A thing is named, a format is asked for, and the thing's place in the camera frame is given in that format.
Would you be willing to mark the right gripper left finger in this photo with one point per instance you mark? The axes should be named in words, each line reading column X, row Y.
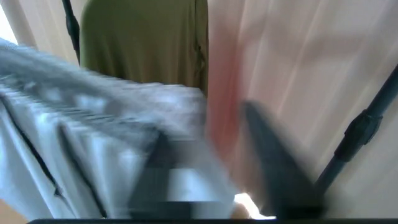
column 149, row 186

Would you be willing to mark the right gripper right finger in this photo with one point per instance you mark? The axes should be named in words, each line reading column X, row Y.
column 286, row 186

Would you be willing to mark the pale grey garment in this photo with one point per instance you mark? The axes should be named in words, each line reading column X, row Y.
column 77, row 124

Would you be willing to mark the green printed t-shirt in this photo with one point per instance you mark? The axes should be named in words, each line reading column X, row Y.
column 140, row 40

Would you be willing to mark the black clothes rack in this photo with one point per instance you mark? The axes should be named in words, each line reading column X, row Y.
column 360, row 130

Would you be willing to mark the beige curtain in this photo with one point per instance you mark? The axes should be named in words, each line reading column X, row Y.
column 295, row 62

